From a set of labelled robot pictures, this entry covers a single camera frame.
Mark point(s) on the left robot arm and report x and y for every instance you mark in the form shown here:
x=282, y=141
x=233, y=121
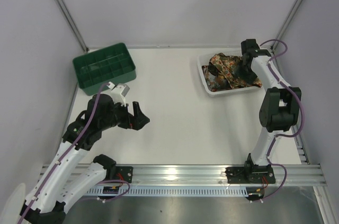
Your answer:
x=52, y=198

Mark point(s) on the pile of ties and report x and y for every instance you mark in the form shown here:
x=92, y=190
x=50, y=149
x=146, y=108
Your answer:
x=215, y=81

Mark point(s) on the right frame post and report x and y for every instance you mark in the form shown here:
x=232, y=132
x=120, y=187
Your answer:
x=289, y=18

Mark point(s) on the frame post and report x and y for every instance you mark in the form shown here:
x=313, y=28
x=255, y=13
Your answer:
x=72, y=24
x=289, y=18

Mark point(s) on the floral patterned tie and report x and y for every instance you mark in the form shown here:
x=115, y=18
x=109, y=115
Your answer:
x=225, y=66

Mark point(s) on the aluminium mounting rail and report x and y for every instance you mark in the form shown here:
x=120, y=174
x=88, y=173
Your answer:
x=214, y=175

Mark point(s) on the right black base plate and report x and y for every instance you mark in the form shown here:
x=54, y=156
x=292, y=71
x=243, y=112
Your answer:
x=235, y=175

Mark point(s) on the white slotted cable duct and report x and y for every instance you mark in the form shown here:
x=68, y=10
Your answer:
x=204, y=191

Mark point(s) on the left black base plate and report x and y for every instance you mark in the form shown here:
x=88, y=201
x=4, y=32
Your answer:
x=124, y=173

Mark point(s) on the green compartment tray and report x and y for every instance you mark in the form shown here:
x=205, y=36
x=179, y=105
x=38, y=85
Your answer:
x=110, y=64

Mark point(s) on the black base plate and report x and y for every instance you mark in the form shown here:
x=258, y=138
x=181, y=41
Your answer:
x=235, y=175
x=124, y=173

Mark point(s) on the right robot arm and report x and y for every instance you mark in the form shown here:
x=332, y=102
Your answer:
x=278, y=113

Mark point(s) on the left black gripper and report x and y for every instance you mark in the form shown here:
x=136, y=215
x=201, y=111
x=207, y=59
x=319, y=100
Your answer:
x=130, y=119

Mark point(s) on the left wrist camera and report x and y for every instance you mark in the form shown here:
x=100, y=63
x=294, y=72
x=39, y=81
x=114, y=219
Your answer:
x=118, y=92

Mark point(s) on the left frame post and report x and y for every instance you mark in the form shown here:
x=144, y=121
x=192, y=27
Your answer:
x=72, y=24

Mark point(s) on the white plastic basket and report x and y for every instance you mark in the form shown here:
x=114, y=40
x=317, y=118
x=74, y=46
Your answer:
x=203, y=60

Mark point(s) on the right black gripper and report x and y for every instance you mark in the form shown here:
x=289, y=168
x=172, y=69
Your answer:
x=246, y=68

